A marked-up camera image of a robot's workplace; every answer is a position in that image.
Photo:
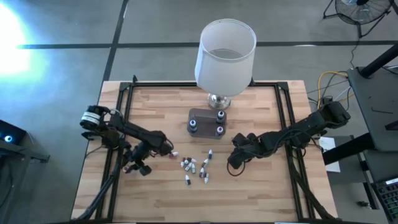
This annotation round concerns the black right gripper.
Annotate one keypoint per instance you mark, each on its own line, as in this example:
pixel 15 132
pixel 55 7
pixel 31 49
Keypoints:
pixel 256 146

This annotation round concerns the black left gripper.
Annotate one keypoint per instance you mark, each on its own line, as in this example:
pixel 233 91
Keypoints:
pixel 139 155

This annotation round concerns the large purple food coloring bottle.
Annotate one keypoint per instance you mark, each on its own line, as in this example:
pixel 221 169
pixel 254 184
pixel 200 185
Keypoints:
pixel 219 129

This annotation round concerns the olive green food coloring bottle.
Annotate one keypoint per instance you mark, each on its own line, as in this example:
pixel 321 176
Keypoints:
pixel 188 167

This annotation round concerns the large blue food coloring bottle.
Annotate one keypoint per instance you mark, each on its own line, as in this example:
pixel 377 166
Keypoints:
pixel 192 123

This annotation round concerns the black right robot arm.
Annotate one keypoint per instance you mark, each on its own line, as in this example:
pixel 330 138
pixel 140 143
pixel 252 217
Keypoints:
pixel 304 126

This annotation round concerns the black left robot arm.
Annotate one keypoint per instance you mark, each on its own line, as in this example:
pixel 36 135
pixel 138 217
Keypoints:
pixel 133 130

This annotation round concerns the dark red food coloring bottle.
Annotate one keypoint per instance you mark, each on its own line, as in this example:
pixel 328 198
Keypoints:
pixel 173 154
pixel 126 169

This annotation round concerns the brown food coloring bottle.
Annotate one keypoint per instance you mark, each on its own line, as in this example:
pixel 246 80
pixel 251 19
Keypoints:
pixel 204 163

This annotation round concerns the grey translucent plastic bin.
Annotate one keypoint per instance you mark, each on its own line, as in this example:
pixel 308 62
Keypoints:
pixel 206 126

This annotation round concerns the white paper sheet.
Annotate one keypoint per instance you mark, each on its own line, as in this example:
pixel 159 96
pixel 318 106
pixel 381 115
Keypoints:
pixel 329 155

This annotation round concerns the silver lamp white shade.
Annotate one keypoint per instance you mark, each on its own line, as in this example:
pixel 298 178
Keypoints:
pixel 225 56

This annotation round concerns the black slanted support beam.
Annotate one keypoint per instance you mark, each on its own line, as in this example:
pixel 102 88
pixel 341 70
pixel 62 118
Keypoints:
pixel 348 147
pixel 379 60

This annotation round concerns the black box blue light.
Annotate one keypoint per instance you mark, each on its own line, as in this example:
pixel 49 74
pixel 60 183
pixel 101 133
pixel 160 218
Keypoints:
pixel 11 133

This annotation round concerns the dark grey desk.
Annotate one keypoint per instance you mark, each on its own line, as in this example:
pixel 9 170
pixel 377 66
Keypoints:
pixel 373 102

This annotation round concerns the black backlit keyboard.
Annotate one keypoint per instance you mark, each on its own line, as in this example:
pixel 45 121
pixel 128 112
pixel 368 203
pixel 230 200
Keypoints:
pixel 388 199

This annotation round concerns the black floor fan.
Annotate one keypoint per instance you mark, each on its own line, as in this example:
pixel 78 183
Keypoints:
pixel 360 12

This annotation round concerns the black aluminium table frame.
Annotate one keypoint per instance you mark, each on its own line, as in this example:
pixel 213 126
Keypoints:
pixel 174 84

